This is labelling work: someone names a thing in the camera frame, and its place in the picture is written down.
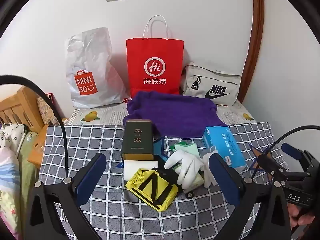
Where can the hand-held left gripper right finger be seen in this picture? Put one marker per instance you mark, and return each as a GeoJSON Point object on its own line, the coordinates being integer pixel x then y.
{"type": "Point", "coordinates": [225, 180]}

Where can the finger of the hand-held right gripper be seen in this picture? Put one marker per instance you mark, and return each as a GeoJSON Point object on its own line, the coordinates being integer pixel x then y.
{"type": "Point", "coordinates": [291, 152]}
{"type": "Point", "coordinates": [268, 166]}

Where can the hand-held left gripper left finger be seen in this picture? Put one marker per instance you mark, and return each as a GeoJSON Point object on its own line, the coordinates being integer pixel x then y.
{"type": "Point", "coordinates": [91, 180]}

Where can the white glove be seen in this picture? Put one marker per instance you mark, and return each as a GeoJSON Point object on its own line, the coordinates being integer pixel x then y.
{"type": "Point", "coordinates": [185, 162]}
{"type": "Point", "coordinates": [206, 166]}

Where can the green tissue pack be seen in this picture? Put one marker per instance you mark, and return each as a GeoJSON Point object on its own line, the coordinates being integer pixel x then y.
{"type": "Point", "coordinates": [197, 181]}

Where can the white box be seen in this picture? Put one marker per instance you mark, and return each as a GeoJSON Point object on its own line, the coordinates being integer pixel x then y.
{"type": "Point", "coordinates": [135, 166]}

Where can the light green cloth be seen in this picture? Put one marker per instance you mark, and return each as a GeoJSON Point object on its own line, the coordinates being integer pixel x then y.
{"type": "Point", "coordinates": [187, 147]}

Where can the yellow mesh pouch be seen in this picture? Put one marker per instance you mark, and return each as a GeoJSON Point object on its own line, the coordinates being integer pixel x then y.
{"type": "Point", "coordinates": [160, 187]}

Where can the person's right hand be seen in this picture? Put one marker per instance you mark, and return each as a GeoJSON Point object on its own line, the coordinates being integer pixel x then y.
{"type": "Point", "coordinates": [297, 215]}

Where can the orange star sticker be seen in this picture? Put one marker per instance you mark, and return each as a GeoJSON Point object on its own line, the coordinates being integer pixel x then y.
{"type": "Point", "coordinates": [257, 152]}

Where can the blue tissue box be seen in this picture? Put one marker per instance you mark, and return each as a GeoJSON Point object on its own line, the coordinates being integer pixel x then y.
{"type": "Point", "coordinates": [220, 142]}

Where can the grey checked tablecloth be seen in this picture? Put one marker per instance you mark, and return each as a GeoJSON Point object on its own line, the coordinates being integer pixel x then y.
{"type": "Point", "coordinates": [100, 135]}

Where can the dark green tea tin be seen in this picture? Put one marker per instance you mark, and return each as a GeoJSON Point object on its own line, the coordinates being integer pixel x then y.
{"type": "Point", "coordinates": [138, 140]}

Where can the blue star sticker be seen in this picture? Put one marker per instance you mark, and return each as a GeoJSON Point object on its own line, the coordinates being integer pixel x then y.
{"type": "Point", "coordinates": [161, 150]}

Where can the floral bedding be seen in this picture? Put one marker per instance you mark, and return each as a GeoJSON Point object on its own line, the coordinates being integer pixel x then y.
{"type": "Point", "coordinates": [10, 170]}

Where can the purple towel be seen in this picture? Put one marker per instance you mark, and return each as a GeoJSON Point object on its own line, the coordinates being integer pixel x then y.
{"type": "Point", "coordinates": [175, 112]}

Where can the red framed picture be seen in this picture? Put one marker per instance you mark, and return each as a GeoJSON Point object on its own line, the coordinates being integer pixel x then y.
{"type": "Point", "coordinates": [46, 107]}

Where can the wooden headboard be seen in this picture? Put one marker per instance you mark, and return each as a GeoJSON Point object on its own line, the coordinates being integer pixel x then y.
{"type": "Point", "coordinates": [22, 105]}

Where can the grey canvas bag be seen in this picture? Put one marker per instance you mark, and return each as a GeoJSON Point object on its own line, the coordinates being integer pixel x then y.
{"type": "Point", "coordinates": [215, 77]}

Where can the white plastic shopping bag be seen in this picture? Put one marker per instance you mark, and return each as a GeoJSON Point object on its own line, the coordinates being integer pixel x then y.
{"type": "Point", "coordinates": [92, 55]}

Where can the red paper bag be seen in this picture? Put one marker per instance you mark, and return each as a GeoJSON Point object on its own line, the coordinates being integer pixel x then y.
{"type": "Point", "coordinates": [155, 52]}

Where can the brown wooden door frame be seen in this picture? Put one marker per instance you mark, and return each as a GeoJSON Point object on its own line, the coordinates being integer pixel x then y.
{"type": "Point", "coordinates": [255, 42]}

